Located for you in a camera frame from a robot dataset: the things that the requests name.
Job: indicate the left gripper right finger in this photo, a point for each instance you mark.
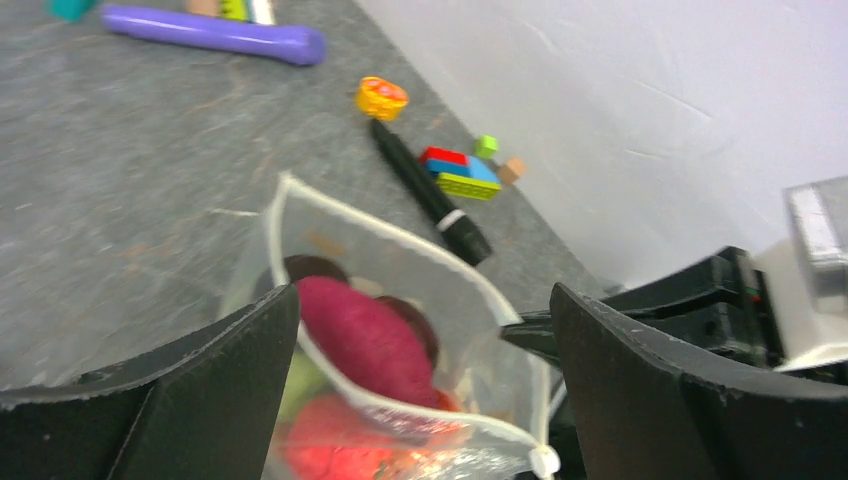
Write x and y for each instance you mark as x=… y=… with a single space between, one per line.
x=650 y=406

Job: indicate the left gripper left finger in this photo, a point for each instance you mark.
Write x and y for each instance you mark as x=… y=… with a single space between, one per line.
x=201 y=407

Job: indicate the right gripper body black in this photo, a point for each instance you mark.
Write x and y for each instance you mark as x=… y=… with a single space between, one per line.
x=720 y=304

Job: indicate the green cabbage toy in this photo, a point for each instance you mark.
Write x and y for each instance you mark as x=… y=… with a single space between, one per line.
x=304 y=381

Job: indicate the red pomegranate toy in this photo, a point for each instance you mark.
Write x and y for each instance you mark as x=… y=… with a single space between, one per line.
x=328 y=439

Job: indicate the dark plum toy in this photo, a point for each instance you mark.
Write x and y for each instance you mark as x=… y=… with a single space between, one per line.
x=298 y=267

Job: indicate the magenta fruit toy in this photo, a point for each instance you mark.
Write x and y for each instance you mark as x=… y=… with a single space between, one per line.
x=367 y=341

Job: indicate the clear polka dot zip bag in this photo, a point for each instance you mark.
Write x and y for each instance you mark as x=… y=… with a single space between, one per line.
x=499 y=394

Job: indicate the dark red apple toy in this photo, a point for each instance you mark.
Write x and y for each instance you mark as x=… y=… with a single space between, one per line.
x=418 y=323

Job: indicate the tan wooden cube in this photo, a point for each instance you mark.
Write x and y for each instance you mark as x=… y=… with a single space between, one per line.
x=511 y=171

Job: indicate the small green cube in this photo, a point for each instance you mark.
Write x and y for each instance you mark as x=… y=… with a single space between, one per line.
x=486 y=146

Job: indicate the multicolour duplo stack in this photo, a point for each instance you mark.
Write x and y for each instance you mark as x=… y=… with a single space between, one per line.
x=459 y=174

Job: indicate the yellow butterfly duplo block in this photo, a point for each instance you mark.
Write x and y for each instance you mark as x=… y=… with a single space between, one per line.
x=380 y=98

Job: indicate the purple toy flashlight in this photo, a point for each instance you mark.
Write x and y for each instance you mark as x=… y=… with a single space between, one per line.
x=295 y=44

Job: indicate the white block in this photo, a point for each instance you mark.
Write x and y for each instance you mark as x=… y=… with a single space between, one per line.
x=262 y=12

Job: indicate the green lego block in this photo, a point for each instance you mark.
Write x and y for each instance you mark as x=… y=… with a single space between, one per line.
x=235 y=10

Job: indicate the brown small block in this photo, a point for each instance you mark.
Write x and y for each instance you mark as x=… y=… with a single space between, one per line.
x=208 y=8

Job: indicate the teal block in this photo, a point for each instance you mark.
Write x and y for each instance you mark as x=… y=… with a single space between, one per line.
x=70 y=10

